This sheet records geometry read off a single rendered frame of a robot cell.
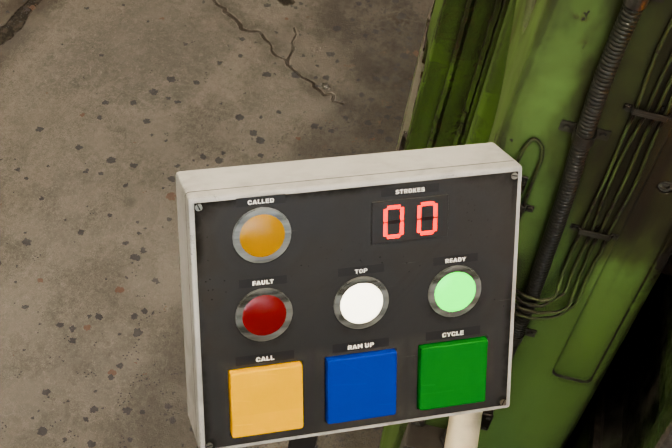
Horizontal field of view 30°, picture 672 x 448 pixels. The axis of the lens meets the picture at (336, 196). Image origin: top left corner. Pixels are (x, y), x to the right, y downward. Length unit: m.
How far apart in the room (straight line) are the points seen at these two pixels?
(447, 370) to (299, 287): 0.19
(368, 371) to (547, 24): 0.41
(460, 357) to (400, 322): 0.08
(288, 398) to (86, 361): 1.24
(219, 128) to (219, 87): 0.13
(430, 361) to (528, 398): 0.60
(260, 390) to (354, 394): 0.10
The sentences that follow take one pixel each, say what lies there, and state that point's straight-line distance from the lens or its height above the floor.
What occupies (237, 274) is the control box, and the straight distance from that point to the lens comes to 1.22.
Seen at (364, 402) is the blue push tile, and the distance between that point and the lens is 1.31.
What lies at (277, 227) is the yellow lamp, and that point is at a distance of 1.21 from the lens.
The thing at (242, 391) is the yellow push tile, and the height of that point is 1.02.
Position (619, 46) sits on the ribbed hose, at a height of 1.26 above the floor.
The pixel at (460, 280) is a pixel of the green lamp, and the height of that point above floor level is 1.10.
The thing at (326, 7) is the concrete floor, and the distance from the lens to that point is 3.21.
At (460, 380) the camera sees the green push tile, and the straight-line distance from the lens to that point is 1.34.
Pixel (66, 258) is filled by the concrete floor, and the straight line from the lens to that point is 2.64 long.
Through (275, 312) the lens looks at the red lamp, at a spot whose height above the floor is 1.09.
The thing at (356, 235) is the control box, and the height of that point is 1.15.
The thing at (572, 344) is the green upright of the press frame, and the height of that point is 0.70.
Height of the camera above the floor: 2.11
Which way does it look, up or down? 49 degrees down
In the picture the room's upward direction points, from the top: 11 degrees clockwise
